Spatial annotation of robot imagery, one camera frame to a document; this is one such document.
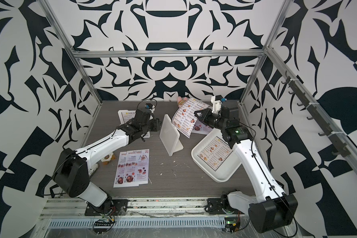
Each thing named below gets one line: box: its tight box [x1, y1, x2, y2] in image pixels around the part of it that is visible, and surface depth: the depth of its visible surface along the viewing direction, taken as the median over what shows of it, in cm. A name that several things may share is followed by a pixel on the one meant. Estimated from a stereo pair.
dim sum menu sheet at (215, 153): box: [197, 135, 234, 172], surface depth 95 cm
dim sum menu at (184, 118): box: [172, 97, 211, 139], surface depth 77 cm
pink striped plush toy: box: [177, 96, 188, 107], surface depth 116 cm
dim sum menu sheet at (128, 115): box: [120, 110, 136, 124], surface depth 91 cm
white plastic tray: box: [191, 127, 242, 183], surface depth 90 cm
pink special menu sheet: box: [124, 148, 150, 187], surface depth 89 cm
